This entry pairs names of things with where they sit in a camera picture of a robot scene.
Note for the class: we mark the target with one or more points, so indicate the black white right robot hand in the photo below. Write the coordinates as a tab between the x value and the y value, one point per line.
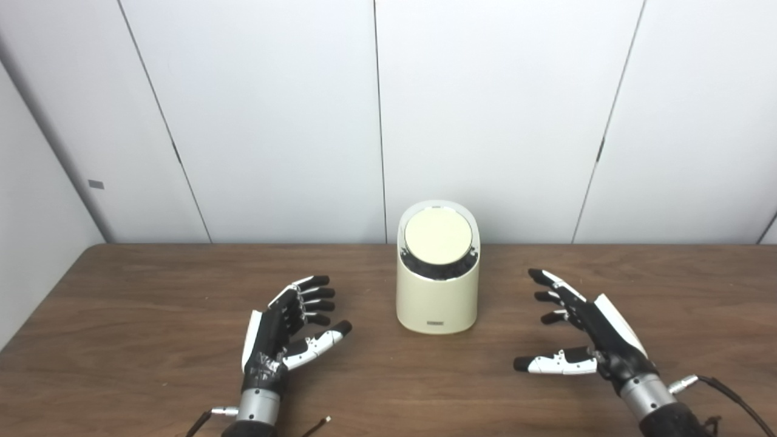
607	337

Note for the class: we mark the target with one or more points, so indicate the cream round bin lid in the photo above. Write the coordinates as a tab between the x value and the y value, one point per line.
437	235

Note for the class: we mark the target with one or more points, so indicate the cream-colored bin body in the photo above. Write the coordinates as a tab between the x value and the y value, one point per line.
437	303

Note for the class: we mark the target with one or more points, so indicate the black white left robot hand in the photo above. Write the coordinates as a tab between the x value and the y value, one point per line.
267	346

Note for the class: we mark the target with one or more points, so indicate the black wall panel hinge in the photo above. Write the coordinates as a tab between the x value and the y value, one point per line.
176	152
600	149

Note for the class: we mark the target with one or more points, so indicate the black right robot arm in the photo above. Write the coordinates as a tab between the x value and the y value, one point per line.
665	409

